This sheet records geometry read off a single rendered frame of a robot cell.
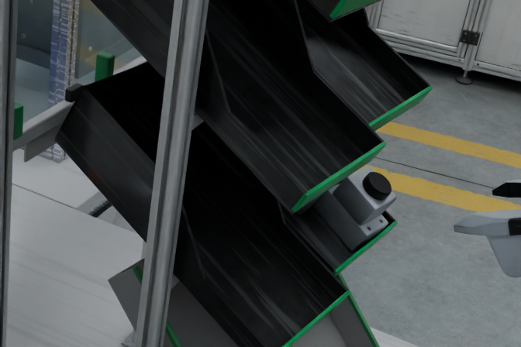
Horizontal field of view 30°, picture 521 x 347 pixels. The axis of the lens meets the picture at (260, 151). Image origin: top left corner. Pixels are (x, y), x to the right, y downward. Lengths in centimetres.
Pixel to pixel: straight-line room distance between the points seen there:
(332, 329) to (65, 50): 74
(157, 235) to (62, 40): 87
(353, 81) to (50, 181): 86
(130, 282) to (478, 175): 306
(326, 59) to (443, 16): 369
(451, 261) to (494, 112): 132
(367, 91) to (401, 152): 297
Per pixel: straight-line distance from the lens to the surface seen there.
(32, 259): 151
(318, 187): 75
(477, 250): 341
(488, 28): 463
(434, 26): 465
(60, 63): 167
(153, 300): 85
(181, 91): 74
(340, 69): 95
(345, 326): 115
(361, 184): 99
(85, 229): 158
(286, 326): 89
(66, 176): 172
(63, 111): 95
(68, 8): 163
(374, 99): 94
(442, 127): 421
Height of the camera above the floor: 174
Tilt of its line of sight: 28 degrees down
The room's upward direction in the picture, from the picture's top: 10 degrees clockwise
